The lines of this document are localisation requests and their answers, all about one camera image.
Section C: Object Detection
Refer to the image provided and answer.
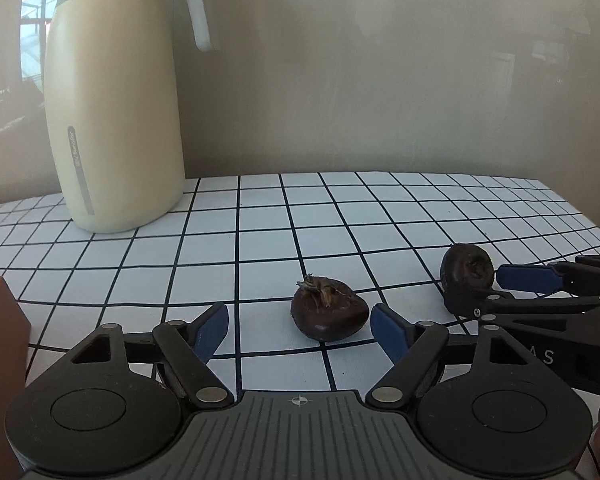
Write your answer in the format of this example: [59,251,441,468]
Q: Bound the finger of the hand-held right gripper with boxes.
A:
[494,255,600,292]
[442,289,600,319]

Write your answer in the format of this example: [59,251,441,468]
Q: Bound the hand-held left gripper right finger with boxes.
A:
[367,303,521,408]

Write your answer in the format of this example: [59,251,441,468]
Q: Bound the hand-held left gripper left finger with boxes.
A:
[70,303,231,409]

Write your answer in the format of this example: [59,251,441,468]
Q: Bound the dark round water chestnut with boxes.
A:
[440,243,495,311]

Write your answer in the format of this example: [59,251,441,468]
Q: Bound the dark water chestnut with sprout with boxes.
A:
[290,274,370,344]

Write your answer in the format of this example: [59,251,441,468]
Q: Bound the brown tray white inside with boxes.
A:
[0,276,32,480]

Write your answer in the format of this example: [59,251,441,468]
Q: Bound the white black-grid tablecloth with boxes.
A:
[0,170,600,480]

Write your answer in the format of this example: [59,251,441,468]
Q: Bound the cream thermos jug grey lid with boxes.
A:
[43,0,221,234]

